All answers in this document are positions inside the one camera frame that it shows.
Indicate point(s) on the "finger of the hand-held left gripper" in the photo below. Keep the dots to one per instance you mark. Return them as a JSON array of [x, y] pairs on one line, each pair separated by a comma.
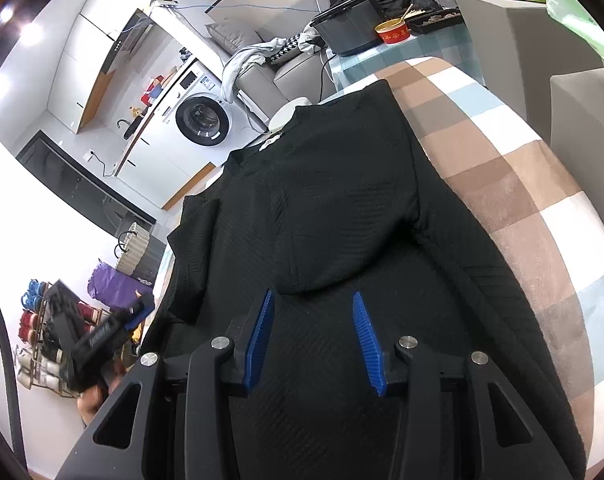
[[140, 307]]

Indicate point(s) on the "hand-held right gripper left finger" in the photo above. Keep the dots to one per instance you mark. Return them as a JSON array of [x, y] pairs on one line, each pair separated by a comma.
[[259, 345]]

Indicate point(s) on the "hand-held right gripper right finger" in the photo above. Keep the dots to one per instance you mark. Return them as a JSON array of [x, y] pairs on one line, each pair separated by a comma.
[[369, 350]]

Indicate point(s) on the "black knit sweater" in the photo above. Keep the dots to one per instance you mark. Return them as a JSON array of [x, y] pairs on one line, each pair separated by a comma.
[[332, 210]]

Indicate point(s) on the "person's left hand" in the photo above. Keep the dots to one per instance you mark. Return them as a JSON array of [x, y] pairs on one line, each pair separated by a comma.
[[90, 402]]

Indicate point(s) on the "purple bag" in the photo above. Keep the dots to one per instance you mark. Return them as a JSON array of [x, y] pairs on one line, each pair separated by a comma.
[[114, 287]]

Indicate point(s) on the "shoe rack with shoes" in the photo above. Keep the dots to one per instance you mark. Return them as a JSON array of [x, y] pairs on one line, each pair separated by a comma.
[[34, 340]]

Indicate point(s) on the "striped woven basket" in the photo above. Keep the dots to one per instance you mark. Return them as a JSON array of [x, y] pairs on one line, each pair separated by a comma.
[[131, 247]]

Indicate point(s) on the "dark glass cabinet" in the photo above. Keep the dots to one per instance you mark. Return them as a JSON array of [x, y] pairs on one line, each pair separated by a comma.
[[71, 180]]

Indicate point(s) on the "white kitchen counter cabinets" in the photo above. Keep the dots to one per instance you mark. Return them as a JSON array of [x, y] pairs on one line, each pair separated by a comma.
[[151, 155]]

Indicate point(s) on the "white washing machine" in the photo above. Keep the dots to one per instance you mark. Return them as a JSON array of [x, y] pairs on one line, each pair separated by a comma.
[[201, 117]]

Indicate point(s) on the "white round stool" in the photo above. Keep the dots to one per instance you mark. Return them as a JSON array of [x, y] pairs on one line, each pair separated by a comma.
[[284, 116]]

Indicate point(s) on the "checkered plush blanket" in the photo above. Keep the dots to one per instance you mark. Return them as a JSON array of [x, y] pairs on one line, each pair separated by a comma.
[[507, 160]]

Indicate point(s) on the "white grey draped cloth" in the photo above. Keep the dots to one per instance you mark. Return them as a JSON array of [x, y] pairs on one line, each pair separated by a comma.
[[247, 57]]

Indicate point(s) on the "range hood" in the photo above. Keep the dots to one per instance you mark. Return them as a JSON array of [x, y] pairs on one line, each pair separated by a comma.
[[131, 35]]

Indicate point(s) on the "grey sofa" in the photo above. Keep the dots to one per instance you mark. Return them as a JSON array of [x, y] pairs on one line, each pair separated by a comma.
[[282, 72]]

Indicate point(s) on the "teal checkered tablecloth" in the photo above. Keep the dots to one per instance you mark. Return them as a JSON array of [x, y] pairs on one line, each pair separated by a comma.
[[367, 62]]

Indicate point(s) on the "houndstooth pillow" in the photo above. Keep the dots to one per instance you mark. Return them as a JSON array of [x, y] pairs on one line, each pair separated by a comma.
[[288, 49]]

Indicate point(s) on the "white crumpled cloth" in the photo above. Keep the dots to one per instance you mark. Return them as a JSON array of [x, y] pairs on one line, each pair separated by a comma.
[[309, 40]]

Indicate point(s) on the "red bowl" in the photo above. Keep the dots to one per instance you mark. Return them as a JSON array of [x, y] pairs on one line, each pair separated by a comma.
[[393, 32]]

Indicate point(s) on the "black food tray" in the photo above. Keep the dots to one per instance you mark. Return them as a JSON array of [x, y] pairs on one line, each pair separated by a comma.
[[434, 20]]

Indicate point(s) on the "wooden chopsticks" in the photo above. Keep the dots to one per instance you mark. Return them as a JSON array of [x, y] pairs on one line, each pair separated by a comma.
[[408, 12]]

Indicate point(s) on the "grey low cabinet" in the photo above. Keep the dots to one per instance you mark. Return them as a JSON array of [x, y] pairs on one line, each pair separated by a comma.
[[532, 40]]

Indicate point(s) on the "green printed plastic bag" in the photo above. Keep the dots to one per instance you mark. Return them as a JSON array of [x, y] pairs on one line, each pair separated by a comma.
[[577, 15]]

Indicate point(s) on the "white wall cabinets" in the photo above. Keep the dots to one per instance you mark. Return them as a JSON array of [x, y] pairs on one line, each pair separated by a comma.
[[86, 35]]

